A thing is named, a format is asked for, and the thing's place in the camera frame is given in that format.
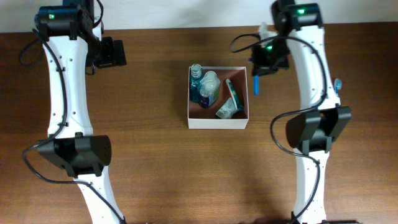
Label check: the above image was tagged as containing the blue disposable razor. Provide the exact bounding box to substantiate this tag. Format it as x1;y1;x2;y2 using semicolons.
253;75;259;95

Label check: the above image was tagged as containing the teal mouthwash bottle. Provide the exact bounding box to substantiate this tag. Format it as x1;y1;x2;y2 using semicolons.
190;64;204;103

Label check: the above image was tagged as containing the white open cardboard box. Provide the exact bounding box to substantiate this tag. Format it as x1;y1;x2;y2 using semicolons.
187;66;249;129

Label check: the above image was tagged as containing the dark blue pump bottle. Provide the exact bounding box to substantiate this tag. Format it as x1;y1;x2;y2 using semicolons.
199;71;221;108

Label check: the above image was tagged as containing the green white soap packet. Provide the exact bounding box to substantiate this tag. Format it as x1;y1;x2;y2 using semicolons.
216;98;238;119

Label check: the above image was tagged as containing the green red toothpaste tube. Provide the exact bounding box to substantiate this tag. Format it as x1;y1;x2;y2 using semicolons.
226;78;244;111

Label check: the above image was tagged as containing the blue white toothbrush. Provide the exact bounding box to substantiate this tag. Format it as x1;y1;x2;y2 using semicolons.
333;78;343;96

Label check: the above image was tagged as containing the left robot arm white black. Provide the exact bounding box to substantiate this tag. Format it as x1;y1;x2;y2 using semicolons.
33;0;126;223

